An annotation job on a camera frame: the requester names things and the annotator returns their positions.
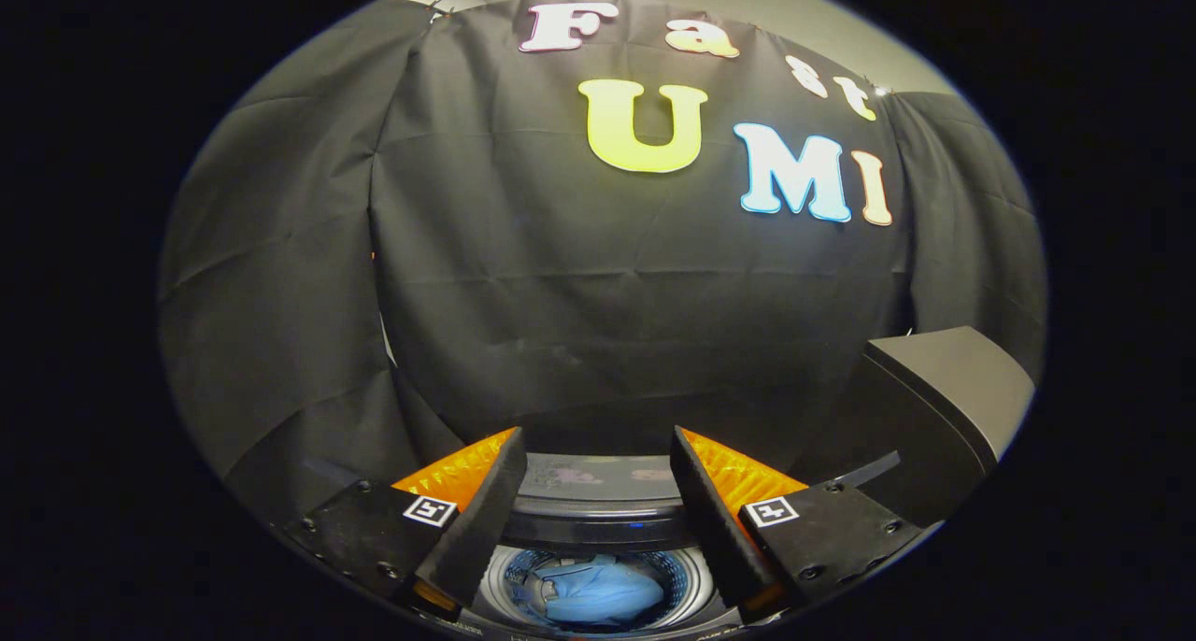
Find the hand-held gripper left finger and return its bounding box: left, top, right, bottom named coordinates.
left=280, top=427, right=528, bottom=623

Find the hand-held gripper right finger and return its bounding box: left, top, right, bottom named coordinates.
left=670, top=426, right=926, bottom=625

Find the grey washing machine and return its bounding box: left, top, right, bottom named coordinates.
left=448, top=538, right=758, bottom=641

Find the light blue polo shirt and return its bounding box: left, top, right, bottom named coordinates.
left=528, top=554, right=666, bottom=625

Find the black backdrop cloth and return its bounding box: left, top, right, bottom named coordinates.
left=157, top=0, right=1047, bottom=530

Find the beige cabinet with dark frame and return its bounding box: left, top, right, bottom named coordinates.
left=794, top=326, right=1036, bottom=530

